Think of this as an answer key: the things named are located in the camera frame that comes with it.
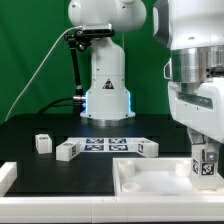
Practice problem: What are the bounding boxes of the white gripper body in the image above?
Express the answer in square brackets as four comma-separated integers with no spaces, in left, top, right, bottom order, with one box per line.
[168,80,224,143]

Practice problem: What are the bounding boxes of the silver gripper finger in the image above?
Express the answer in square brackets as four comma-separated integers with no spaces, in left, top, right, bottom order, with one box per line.
[186,126,208,158]
[205,139,222,163]

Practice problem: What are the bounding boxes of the white square table top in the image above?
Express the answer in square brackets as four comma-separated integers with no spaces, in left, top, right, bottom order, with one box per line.
[113,158,224,197]

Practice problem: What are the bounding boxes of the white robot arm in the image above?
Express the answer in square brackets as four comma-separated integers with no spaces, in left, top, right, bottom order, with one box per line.
[68,0,224,163]

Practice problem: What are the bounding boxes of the apriltag base sheet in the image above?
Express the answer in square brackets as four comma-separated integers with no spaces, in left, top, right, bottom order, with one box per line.
[67,137,150,152]

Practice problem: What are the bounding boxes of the white U-shaped obstacle fence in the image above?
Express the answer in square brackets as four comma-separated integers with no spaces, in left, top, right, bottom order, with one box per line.
[0,160,224,224]

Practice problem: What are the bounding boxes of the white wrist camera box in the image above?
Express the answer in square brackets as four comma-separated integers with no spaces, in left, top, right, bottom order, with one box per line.
[163,59,172,80]

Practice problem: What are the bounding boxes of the grey camera on mount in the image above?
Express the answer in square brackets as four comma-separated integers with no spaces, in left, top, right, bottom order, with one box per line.
[82,24,112,36]

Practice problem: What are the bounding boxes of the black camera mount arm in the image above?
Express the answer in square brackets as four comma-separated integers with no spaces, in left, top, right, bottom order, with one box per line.
[64,31,91,116]

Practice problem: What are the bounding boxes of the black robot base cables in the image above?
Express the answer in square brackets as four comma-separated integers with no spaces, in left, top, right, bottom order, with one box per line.
[39,96,83,115]

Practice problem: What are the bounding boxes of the white camera cable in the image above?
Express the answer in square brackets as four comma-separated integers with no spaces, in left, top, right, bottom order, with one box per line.
[3,25,84,123]

